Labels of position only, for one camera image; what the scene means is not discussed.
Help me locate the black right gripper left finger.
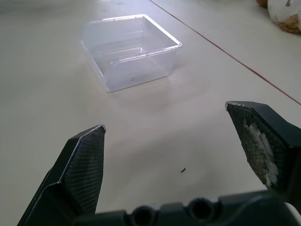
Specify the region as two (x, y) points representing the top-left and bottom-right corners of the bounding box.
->
(17, 124), (107, 226)

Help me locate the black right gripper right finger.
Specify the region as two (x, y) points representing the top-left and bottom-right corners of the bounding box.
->
(225, 101), (301, 206)

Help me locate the clear square plastic container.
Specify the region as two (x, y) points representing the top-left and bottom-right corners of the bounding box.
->
(80, 14), (183, 93)

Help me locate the brown cork-like base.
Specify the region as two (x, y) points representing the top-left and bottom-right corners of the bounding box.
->
(279, 14), (301, 34)

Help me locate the white round object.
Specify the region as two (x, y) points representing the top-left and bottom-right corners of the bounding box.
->
(267, 0), (301, 26)

